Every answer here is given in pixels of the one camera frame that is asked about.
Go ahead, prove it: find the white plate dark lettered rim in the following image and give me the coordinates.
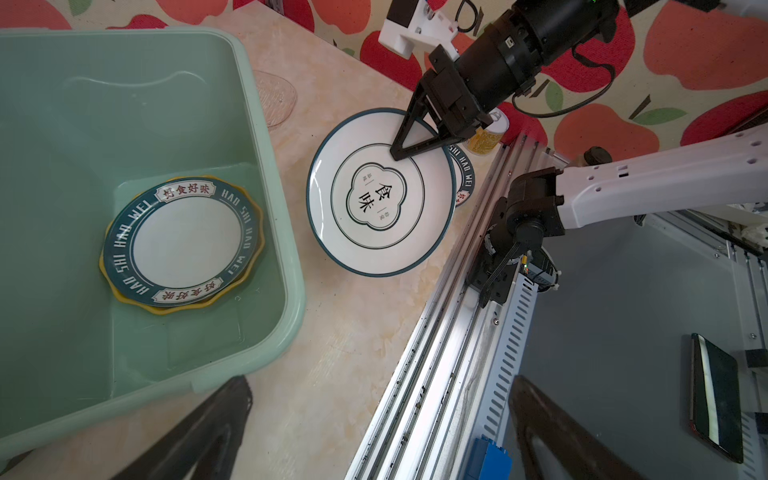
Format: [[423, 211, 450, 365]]
[[101, 177, 262, 307]]

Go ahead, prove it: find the black smartphone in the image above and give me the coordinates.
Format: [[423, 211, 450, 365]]
[[688, 333, 744, 464]]

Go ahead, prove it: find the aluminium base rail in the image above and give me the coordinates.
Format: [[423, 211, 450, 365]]
[[346, 134, 566, 479]]

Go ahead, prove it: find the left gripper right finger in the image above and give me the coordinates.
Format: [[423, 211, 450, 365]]
[[508, 375, 642, 479]]

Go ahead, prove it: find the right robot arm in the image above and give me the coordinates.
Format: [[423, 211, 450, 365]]
[[379, 1, 767, 304]]

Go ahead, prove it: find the yellow polka dot plate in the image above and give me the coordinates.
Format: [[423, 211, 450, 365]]
[[98, 175, 266, 316]]

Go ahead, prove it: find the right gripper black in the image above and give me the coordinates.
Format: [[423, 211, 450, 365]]
[[390, 11, 540, 161]]

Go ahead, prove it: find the blue block on rail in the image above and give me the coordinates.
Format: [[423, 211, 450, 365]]
[[462, 435, 512, 480]]

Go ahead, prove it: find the clear glass plate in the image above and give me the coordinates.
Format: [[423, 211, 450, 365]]
[[253, 70, 298, 130]]

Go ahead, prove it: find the mint green plastic bin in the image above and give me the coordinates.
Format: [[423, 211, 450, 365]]
[[1, 27, 306, 460]]

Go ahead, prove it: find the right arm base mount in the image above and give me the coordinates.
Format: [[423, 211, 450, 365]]
[[465, 228, 562, 308]]

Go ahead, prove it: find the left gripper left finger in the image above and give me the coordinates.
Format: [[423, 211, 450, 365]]
[[114, 376, 253, 479]]

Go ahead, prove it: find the white plate green clover emblem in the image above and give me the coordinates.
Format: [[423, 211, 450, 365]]
[[306, 108, 457, 278]]

